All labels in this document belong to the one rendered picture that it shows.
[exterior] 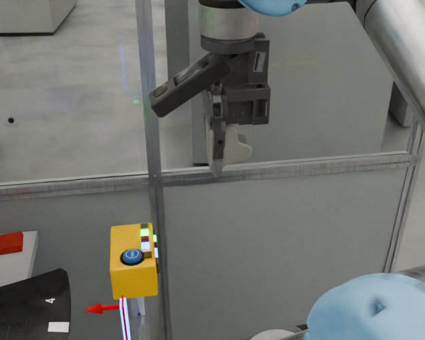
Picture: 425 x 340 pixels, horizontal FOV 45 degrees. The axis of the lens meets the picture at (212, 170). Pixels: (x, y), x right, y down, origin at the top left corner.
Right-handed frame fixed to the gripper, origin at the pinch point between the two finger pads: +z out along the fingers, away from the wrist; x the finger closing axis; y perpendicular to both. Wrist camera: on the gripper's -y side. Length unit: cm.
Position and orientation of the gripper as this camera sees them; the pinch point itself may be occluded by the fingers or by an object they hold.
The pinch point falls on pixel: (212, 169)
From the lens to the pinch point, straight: 75.7
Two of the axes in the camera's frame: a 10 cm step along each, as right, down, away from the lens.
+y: 9.8, -0.9, 1.5
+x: -1.8, -5.1, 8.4
